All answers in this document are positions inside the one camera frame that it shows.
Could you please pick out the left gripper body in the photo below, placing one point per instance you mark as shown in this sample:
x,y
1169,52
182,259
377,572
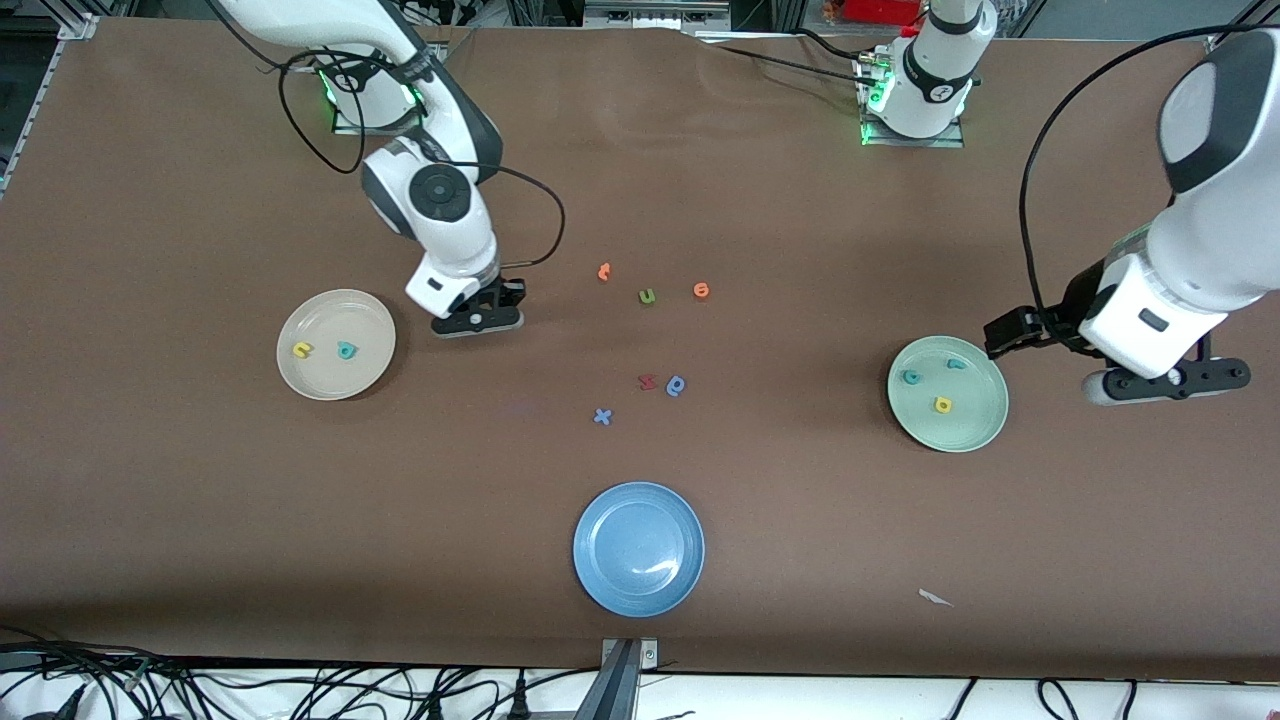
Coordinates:
x,y
1078,297

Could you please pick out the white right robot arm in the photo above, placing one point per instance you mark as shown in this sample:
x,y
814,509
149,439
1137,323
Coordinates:
x,y
460,240

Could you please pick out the green plate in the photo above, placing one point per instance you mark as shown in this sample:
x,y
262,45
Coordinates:
x,y
975,425

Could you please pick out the beige plate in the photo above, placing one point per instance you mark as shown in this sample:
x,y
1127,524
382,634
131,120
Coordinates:
x,y
330,378

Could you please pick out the blue letter a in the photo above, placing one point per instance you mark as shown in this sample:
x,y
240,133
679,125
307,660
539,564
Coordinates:
x,y
676,392

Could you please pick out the white paper scrap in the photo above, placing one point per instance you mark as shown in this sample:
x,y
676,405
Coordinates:
x,y
934,598

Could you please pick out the blue plate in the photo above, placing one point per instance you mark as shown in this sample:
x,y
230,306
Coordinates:
x,y
638,550

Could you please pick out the grey power strip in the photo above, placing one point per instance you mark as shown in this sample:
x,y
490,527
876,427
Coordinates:
x,y
650,15

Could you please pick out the red box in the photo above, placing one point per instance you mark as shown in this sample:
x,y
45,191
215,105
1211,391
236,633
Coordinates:
x,y
880,10

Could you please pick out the black power plug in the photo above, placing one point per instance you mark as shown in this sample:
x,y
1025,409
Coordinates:
x,y
520,700

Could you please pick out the dark aluminium strut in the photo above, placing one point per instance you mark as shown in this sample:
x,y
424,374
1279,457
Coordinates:
x,y
610,695

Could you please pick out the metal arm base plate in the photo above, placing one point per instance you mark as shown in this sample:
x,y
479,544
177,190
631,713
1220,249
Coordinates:
x,y
345,128
953,142

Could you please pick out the silver mounting bracket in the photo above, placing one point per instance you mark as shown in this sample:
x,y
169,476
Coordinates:
x,y
650,655

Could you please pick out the aluminium table edge rail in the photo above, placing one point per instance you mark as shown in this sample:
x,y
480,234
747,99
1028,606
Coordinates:
x,y
30,110

